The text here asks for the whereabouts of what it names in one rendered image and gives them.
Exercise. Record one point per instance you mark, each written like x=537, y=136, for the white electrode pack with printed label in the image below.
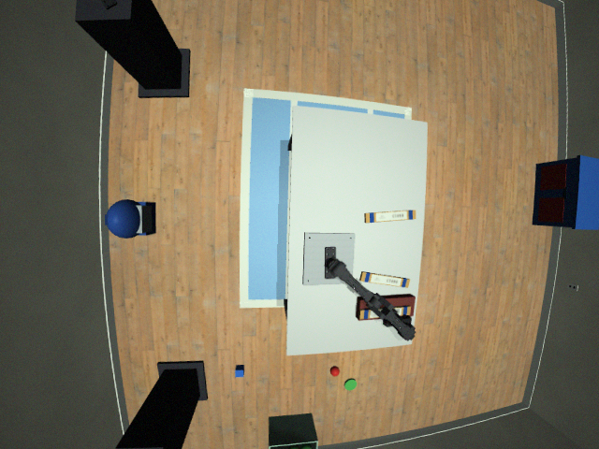
x=390, y=216

